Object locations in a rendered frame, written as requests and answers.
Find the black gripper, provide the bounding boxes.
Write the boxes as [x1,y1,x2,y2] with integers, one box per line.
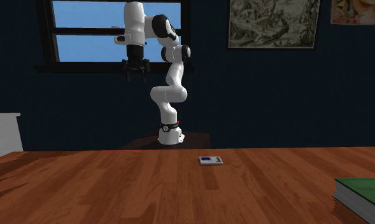
[122,45,151,83]

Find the black framed window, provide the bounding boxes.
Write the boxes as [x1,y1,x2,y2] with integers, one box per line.
[34,0,195,74]

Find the dark robot stand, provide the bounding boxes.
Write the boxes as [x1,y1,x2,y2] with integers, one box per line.
[119,131,211,151]

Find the small grey flat card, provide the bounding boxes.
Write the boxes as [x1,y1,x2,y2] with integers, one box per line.
[198,156,224,167]

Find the white cabinet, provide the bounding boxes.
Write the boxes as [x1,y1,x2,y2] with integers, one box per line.
[0,112,24,162]

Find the green hardcover book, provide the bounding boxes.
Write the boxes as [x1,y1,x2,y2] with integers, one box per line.
[331,177,375,224]

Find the grey landscape wall picture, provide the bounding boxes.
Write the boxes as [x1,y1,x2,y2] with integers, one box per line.
[227,0,322,51]

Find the colourful wall poster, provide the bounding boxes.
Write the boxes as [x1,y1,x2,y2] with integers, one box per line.
[330,0,375,26]

